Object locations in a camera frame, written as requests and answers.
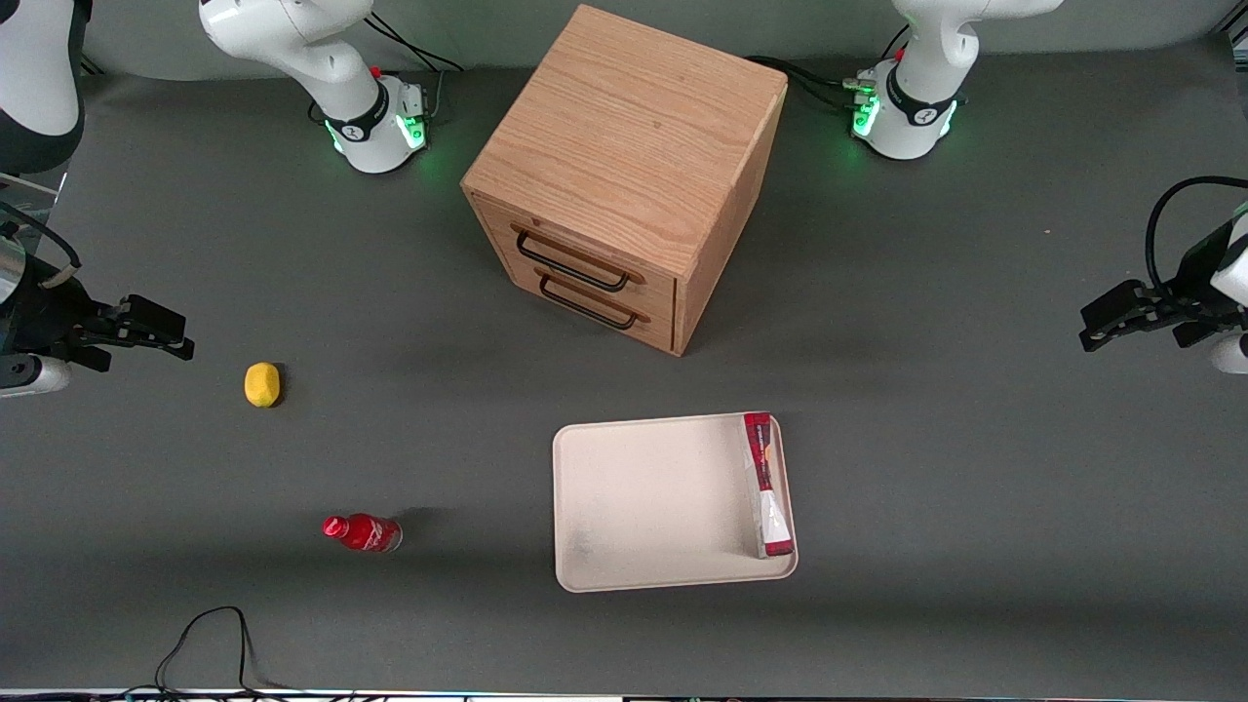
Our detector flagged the yellow lemon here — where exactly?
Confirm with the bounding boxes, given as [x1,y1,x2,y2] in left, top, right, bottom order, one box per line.
[244,362,282,409]

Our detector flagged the red cookie box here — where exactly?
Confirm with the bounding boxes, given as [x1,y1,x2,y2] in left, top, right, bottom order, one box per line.
[743,412,797,559]

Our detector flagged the black left arm base cable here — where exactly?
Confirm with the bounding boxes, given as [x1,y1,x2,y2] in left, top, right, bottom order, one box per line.
[745,24,914,110]

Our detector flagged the thin black table cable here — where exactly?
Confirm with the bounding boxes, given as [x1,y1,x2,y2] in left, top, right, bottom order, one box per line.
[127,605,293,699]

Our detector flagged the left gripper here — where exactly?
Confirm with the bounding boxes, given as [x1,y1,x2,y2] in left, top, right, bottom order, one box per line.
[1078,210,1248,376]

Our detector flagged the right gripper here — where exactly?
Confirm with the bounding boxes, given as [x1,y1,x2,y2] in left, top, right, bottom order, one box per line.
[0,281,196,399]

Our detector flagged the black metal drawer handle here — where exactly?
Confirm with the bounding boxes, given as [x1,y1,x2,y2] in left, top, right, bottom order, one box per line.
[537,272,641,332]
[514,228,634,293]

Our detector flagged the red soda bottle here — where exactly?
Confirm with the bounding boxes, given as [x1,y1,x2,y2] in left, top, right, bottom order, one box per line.
[322,513,404,554]

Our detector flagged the black right arm base cable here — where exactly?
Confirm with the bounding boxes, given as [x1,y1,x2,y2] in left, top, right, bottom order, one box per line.
[365,12,466,123]

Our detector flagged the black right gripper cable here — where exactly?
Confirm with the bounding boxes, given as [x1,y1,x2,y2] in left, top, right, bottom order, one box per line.
[0,200,82,290]

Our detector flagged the wooden drawer cabinet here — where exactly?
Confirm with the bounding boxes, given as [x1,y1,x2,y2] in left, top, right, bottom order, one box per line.
[460,4,789,358]

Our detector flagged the beige plastic tray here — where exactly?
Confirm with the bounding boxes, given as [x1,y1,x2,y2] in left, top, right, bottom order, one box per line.
[552,410,800,594]

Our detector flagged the black arm base cable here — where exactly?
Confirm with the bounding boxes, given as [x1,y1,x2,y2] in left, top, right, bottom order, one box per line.
[745,24,914,110]
[365,12,466,123]

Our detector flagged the wooden drawer front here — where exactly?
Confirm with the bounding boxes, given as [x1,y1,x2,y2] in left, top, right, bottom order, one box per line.
[495,244,677,352]
[476,198,679,315]

